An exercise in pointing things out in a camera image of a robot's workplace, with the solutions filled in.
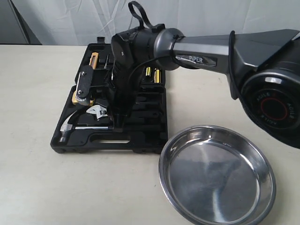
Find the silver adjustable wrench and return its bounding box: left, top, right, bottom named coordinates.
left=86, top=105, right=108, bottom=120

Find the yellow utility knife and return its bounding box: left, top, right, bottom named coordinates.
left=89, top=52, right=99, bottom=70

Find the yellow tape measure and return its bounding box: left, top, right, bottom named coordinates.
left=72, top=91, right=95, bottom=106

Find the white backdrop curtain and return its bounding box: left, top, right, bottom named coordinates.
left=0, top=0, right=300, bottom=45

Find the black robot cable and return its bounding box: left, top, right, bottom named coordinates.
left=127, top=0, right=236, bottom=99

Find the round stainless steel tray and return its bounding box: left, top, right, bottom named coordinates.
left=158, top=125, right=276, bottom=225

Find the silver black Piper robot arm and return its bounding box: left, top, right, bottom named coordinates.
left=107, top=24, right=300, bottom=148

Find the black plastic tool case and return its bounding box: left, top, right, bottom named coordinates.
left=50, top=37, right=168, bottom=154

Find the yellow black screwdriver left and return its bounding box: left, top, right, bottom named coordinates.
left=145, top=67, right=152, bottom=77

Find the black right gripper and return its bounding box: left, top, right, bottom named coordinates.
left=107, top=27, right=164, bottom=128

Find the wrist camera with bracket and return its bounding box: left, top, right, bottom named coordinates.
left=76, top=65, right=111, bottom=107

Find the claw hammer black handle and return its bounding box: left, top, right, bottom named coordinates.
left=58, top=110, right=113, bottom=143

